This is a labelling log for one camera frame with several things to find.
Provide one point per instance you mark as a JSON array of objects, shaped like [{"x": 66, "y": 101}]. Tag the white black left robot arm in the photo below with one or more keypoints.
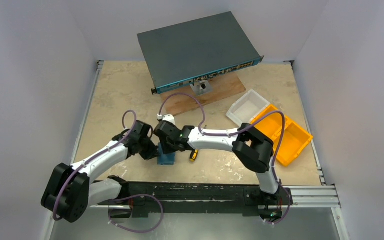
[{"x": 67, "y": 193}]

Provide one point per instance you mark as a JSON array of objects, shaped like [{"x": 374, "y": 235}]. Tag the clear plastic bin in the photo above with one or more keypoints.
[{"x": 247, "y": 107}]

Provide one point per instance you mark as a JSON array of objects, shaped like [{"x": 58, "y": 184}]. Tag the aluminium frame rail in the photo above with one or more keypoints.
[{"x": 323, "y": 196}]

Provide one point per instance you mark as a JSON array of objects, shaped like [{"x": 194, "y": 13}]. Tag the grey network switch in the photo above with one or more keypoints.
[{"x": 197, "y": 50}]

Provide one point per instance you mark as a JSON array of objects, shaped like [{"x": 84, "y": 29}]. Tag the small grey metal bracket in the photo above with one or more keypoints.
[{"x": 201, "y": 87}]

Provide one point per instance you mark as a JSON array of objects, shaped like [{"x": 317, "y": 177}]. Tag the yellow black handled screwdriver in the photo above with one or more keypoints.
[{"x": 193, "y": 155}]

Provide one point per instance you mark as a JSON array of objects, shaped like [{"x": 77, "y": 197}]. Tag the blue card holder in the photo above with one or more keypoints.
[{"x": 165, "y": 159}]

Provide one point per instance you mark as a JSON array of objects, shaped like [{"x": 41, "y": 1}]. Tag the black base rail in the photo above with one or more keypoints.
[{"x": 140, "y": 199}]

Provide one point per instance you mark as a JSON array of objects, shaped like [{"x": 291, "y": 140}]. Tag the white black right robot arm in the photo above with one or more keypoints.
[{"x": 254, "y": 149}]

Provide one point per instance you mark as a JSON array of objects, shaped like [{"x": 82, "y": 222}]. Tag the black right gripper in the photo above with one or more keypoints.
[{"x": 165, "y": 140}]

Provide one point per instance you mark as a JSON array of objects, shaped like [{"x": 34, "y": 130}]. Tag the brown wooden board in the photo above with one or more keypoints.
[{"x": 220, "y": 88}]

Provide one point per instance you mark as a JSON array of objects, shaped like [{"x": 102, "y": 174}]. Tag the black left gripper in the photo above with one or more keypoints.
[{"x": 152, "y": 152}]

